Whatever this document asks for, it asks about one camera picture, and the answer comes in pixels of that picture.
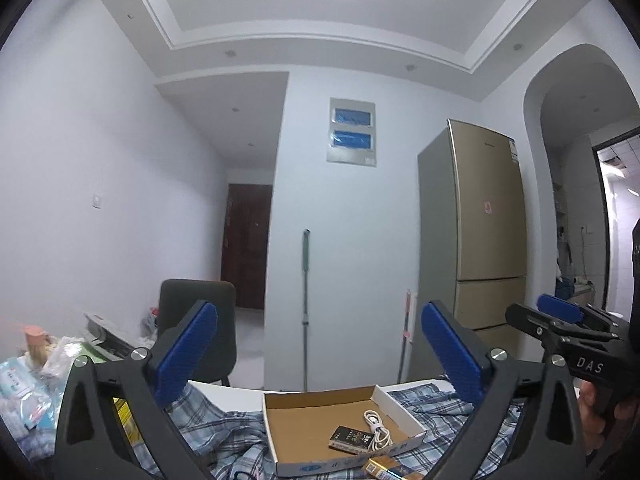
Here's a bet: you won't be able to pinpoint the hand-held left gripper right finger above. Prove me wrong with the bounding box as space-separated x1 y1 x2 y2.
421 300 586 480

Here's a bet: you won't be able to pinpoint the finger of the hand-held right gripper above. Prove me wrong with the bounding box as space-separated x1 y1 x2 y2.
536 293 626 332
505 302 621 357

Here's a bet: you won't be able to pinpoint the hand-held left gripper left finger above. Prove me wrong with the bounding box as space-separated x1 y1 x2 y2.
54 300 221 480

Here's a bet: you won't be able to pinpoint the shallow cardboard box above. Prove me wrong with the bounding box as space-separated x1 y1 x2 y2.
262 385 429 478

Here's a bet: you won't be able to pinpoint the person's right hand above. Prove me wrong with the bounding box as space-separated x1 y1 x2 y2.
576 383 640 438

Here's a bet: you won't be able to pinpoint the dark grey chair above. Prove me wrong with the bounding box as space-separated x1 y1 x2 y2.
158 278 237 389

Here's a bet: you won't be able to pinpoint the black scissors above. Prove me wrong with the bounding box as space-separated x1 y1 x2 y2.
82 312 152 362

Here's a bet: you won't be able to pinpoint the yellow box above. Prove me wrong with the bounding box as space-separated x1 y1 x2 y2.
112 397 139 444

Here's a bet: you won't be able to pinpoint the blue plaid cloth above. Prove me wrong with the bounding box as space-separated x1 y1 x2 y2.
112 380 531 480

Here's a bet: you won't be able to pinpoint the gold refrigerator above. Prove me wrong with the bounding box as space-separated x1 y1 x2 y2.
407 119 529 382

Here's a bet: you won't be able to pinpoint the brown door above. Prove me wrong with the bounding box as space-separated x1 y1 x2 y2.
220 183 274 310

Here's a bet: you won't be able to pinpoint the clear plastic bag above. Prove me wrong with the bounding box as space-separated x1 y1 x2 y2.
42 337 87 377

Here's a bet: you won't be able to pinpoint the gold packet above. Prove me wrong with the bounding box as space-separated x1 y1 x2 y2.
361 456 409 477

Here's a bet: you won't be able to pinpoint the small black box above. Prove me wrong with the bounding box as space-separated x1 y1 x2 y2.
327 425 374 454

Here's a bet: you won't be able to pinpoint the pink cup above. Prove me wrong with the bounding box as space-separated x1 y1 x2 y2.
22 324 49 362

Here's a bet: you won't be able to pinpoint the blue print tissue pack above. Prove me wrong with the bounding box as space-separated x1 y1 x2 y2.
0 357 52 432

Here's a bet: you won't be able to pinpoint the white cable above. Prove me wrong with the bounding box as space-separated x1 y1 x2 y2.
361 409 394 454

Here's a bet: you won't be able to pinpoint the grey mop handle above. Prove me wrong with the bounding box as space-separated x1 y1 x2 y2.
300 228 312 392

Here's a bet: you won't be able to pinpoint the wall electrical panel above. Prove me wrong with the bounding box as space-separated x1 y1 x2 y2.
326 97 377 167

